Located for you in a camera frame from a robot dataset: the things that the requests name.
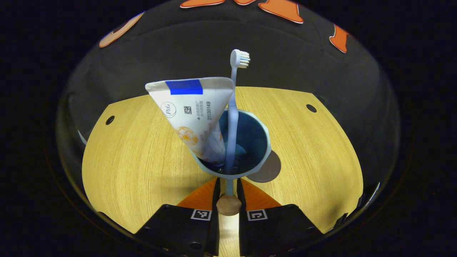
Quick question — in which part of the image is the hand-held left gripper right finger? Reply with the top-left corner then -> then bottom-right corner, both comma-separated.
236,177 -> 323,257

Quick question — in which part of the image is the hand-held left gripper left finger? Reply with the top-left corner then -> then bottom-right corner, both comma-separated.
134,177 -> 221,257

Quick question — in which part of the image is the dark brown round coaster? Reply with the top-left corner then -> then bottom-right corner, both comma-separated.
246,150 -> 282,183

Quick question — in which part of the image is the pale blue cup wooden handle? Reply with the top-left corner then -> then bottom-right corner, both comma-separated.
191,109 -> 272,217

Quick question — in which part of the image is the white toothpaste tube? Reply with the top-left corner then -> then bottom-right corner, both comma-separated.
145,77 -> 235,164

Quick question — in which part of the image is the white toothbrush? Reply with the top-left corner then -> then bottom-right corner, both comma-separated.
224,49 -> 251,175

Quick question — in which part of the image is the black backdrop cloth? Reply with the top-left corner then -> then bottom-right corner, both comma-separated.
57,0 -> 400,200

